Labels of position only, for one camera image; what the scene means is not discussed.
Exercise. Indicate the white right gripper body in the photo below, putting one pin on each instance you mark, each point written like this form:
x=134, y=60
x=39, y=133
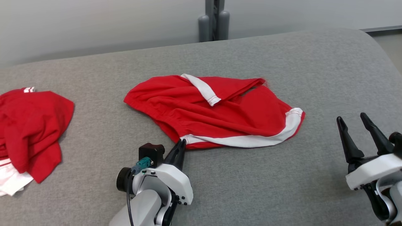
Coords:
x=373, y=169

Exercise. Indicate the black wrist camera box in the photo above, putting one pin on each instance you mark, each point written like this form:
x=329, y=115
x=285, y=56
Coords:
x=396, y=141
x=152, y=152

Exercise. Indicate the red jersey with white stripes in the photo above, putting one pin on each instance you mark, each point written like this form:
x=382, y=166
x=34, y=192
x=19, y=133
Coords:
x=31, y=125

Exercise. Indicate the red shorts with white trim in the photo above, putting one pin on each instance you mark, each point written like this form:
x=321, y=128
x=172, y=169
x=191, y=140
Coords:
x=194, y=113

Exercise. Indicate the grey partition corner frame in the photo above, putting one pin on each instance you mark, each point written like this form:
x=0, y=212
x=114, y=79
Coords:
x=386, y=29

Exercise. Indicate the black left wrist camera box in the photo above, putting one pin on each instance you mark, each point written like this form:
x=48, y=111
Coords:
x=152, y=152

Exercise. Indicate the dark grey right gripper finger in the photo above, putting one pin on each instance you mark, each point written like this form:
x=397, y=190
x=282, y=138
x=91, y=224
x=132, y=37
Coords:
x=350, y=147
x=378, y=139

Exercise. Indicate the grey partition post with feet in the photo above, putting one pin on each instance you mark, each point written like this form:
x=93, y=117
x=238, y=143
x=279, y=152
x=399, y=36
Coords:
x=204, y=28

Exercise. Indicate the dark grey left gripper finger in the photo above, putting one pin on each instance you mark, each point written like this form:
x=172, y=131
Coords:
x=181, y=160
x=173, y=157

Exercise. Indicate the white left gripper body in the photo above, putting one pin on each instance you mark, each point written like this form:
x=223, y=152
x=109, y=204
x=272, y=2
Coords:
x=176, y=182

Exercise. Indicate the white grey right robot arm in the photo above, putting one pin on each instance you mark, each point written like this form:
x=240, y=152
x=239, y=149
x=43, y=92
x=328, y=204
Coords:
x=397, y=194

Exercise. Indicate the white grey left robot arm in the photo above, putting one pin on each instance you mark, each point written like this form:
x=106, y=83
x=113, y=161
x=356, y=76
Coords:
x=144, y=207

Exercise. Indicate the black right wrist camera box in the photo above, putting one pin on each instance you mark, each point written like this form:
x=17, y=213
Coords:
x=396, y=141

